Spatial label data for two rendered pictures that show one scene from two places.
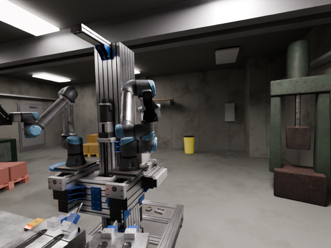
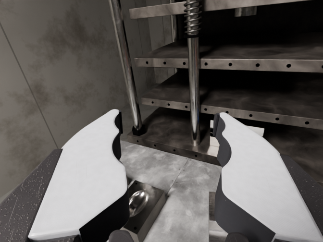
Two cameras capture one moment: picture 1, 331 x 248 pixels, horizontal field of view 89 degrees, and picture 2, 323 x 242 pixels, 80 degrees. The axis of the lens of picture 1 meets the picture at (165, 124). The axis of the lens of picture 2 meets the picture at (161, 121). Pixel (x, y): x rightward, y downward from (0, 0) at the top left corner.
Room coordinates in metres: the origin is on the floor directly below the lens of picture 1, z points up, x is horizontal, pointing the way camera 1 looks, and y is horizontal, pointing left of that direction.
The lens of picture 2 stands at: (0.81, 0.08, 1.51)
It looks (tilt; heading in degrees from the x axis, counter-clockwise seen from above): 29 degrees down; 192
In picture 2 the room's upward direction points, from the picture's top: 7 degrees counter-clockwise
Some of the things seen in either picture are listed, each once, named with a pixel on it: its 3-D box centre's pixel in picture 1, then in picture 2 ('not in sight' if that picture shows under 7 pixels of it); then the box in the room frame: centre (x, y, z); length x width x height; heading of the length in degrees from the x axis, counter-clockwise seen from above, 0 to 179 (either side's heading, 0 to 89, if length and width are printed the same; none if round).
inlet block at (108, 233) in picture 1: (111, 229); not in sight; (0.82, 0.28, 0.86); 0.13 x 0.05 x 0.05; 177
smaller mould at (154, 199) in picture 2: not in sight; (137, 209); (0.33, -0.16, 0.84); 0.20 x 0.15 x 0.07; 160
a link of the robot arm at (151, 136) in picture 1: (145, 130); not in sight; (0.99, 0.12, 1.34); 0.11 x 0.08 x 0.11; 98
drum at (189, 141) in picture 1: (189, 144); not in sight; (6.39, -0.88, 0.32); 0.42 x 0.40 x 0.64; 72
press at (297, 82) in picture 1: (297, 120); not in sight; (2.85, -2.23, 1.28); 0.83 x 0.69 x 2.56; 73
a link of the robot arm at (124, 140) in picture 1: (129, 145); not in sight; (1.24, 0.27, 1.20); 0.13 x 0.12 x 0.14; 98
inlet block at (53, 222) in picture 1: (62, 219); not in sight; (0.87, 0.55, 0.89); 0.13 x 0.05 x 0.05; 160
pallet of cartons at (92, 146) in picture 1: (96, 144); not in sight; (6.70, 2.77, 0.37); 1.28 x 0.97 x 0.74; 164
